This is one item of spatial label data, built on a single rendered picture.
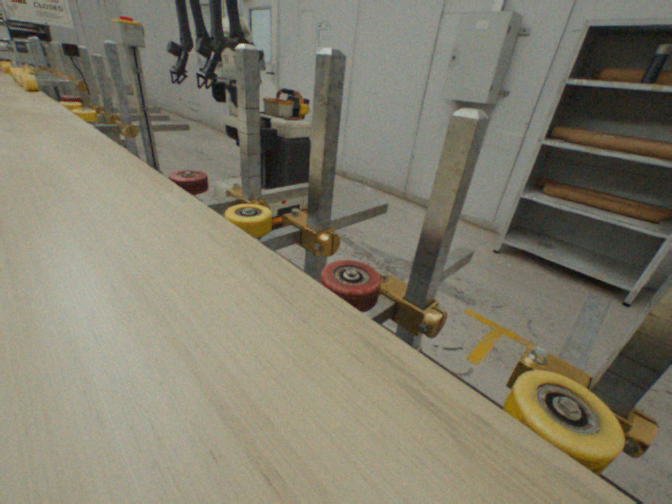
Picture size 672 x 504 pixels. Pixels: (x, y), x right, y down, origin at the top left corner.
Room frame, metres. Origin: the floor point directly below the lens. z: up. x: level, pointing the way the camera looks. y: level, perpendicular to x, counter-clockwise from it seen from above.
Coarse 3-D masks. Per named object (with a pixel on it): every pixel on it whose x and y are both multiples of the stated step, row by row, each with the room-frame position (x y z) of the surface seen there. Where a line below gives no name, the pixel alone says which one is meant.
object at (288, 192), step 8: (304, 184) 0.94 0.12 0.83; (264, 192) 0.83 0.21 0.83; (272, 192) 0.84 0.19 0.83; (280, 192) 0.85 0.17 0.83; (288, 192) 0.87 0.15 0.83; (296, 192) 0.90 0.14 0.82; (304, 192) 0.92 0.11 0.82; (208, 200) 0.73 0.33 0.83; (216, 200) 0.73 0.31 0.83; (224, 200) 0.74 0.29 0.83; (232, 200) 0.75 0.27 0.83; (272, 200) 0.83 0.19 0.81; (280, 200) 0.85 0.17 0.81; (216, 208) 0.71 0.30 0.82; (224, 208) 0.73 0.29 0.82
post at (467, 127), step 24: (456, 120) 0.41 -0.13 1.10; (480, 120) 0.40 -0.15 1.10; (456, 144) 0.41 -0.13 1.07; (480, 144) 0.42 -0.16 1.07; (456, 168) 0.40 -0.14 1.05; (432, 192) 0.42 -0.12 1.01; (456, 192) 0.40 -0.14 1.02; (432, 216) 0.41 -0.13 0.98; (456, 216) 0.41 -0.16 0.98; (432, 240) 0.41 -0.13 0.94; (432, 264) 0.40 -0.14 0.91; (408, 288) 0.42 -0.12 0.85; (432, 288) 0.41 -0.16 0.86; (408, 336) 0.40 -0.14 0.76
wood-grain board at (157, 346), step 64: (0, 128) 0.93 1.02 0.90; (64, 128) 1.03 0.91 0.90; (0, 192) 0.49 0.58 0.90; (64, 192) 0.52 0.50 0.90; (128, 192) 0.56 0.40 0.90; (0, 256) 0.31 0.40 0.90; (64, 256) 0.33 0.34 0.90; (128, 256) 0.34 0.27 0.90; (192, 256) 0.36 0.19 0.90; (256, 256) 0.38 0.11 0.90; (0, 320) 0.21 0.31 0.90; (64, 320) 0.22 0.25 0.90; (128, 320) 0.23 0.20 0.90; (192, 320) 0.24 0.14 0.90; (256, 320) 0.25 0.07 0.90; (320, 320) 0.26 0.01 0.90; (0, 384) 0.15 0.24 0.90; (64, 384) 0.15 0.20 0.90; (128, 384) 0.16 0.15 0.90; (192, 384) 0.17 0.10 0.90; (256, 384) 0.17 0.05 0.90; (320, 384) 0.18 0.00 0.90; (384, 384) 0.19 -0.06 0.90; (448, 384) 0.20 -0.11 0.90; (0, 448) 0.11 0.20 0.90; (64, 448) 0.11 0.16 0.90; (128, 448) 0.11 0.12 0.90; (192, 448) 0.12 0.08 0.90; (256, 448) 0.12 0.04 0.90; (320, 448) 0.13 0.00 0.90; (384, 448) 0.13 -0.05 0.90; (448, 448) 0.14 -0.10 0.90; (512, 448) 0.14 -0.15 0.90
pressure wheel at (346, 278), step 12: (336, 264) 0.37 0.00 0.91; (348, 264) 0.37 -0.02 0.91; (360, 264) 0.38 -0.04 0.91; (324, 276) 0.34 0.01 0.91; (336, 276) 0.34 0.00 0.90; (348, 276) 0.34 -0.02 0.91; (360, 276) 0.35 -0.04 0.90; (372, 276) 0.35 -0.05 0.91; (336, 288) 0.31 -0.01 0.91; (348, 288) 0.32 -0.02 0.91; (360, 288) 0.32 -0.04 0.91; (372, 288) 0.32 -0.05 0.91; (348, 300) 0.31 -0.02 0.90; (360, 300) 0.31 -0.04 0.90; (372, 300) 0.32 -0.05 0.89
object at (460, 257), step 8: (464, 248) 0.65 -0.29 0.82; (448, 256) 0.60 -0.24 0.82; (456, 256) 0.61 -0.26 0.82; (464, 256) 0.61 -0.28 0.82; (472, 256) 0.64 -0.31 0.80; (448, 264) 0.57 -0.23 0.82; (456, 264) 0.58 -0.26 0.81; (464, 264) 0.62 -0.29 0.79; (448, 272) 0.56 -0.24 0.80; (440, 280) 0.54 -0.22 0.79; (384, 296) 0.43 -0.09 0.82; (376, 304) 0.41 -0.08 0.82; (384, 304) 0.41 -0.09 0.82; (392, 304) 0.41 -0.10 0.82; (368, 312) 0.39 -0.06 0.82; (376, 312) 0.39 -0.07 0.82; (384, 312) 0.40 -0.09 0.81; (392, 312) 0.42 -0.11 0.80; (376, 320) 0.38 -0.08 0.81; (384, 320) 0.40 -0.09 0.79
